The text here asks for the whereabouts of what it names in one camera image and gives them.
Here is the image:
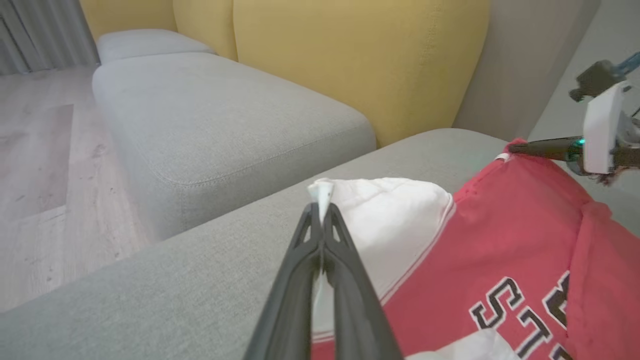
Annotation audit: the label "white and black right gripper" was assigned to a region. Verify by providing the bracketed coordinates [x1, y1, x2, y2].
[507, 81, 640, 183]

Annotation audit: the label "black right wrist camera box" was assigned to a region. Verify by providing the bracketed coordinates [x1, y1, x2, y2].
[569, 59, 628, 103]

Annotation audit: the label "grey curtain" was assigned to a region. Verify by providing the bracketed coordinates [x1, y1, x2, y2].
[0, 0, 101, 76]

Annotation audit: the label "right arm cable teal connector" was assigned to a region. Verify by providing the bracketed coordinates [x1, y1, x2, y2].
[616, 50, 640, 76]

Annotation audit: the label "large grey sofa seat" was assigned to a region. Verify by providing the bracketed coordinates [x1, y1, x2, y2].
[0, 127, 640, 360]

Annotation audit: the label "grey sofa back cushion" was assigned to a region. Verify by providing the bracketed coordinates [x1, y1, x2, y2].
[452, 0, 640, 151]

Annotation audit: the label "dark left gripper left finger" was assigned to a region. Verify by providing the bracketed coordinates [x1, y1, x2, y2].
[243, 202, 323, 360]

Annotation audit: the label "red and white shorts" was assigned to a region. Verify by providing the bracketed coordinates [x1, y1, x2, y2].
[306, 138, 640, 360]

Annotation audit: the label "wide yellow sofa back cushion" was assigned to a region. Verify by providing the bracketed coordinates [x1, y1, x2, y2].
[232, 0, 490, 148]

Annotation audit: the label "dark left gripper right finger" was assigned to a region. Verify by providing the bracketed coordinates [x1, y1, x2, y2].
[321, 202, 404, 360]

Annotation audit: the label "narrow yellow sofa back cushion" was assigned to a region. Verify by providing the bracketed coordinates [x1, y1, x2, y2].
[172, 0, 239, 62]
[79, 0, 178, 42]

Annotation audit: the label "small grey sofa seat cushion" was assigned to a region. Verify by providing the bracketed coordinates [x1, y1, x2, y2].
[96, 28, 217, 65]

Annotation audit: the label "grey sofa backrest cushion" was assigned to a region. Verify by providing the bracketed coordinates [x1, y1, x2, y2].
[91, 52, 377, 242]

